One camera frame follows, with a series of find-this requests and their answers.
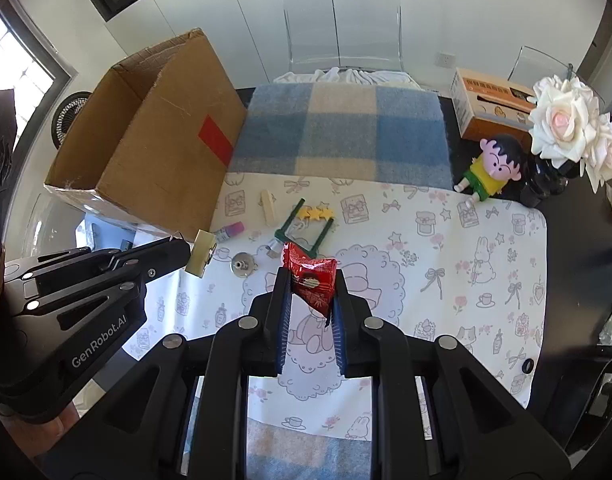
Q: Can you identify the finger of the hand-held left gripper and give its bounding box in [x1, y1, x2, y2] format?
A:
[10, 247, 194, 333]
[4, 236, 193, 286]

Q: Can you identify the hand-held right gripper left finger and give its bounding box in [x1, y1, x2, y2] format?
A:
[50, 266, 293, 480]

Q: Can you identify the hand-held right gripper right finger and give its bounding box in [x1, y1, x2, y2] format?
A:
[332, 267, 572, 480]

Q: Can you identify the red snack packet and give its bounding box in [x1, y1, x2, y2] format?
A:
[282, 241, 337, 330]

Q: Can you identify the small cream block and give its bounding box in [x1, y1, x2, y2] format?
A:
[185, 229, 217, 279]

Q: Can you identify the small pink-capped bottle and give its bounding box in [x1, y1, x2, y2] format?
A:
[213, 221, 245, 241]

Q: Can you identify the white bar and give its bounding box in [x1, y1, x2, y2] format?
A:
[259, 190, 277, 227]

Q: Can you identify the brown cardboard box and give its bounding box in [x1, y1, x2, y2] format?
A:
[44, 28, 247, 243]

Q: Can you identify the round metal disc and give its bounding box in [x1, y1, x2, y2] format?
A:
[231, 252, 257, 276]

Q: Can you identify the white printed mat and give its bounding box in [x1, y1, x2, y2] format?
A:
[120, 172, 549, 443]

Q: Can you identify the black fan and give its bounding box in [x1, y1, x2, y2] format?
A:
[50, 91, 94, 150]

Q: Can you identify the blue beige plaid blanket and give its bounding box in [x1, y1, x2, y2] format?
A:
[226, 81, 454, 480]

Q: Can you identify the window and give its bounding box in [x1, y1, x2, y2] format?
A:
[0, 0, 79, 151]

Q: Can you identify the cartoon boy figurine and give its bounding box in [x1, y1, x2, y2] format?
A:
[453, 135, 526, 203]

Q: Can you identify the black vase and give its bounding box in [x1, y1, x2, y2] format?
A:
[518, 152, 569, 208]

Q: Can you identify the white cloth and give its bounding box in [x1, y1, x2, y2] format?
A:
[273, 66, 421, 91]

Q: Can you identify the orange white carton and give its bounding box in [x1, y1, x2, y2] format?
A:
[450, 67, 539, 143]

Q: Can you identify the clear plastic chair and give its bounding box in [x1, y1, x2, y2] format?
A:
[506, 45, 607, 101]
[281, 0, 403, 78]

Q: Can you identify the white rose bouquet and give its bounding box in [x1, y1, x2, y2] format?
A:
[528, 75, 612, 195]

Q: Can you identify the green frame yellow stars toy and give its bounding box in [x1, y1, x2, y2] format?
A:
[274, 199, 337, 257]

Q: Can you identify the black furniture frame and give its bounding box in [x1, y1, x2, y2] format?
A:
[561, 342, 612, 456]

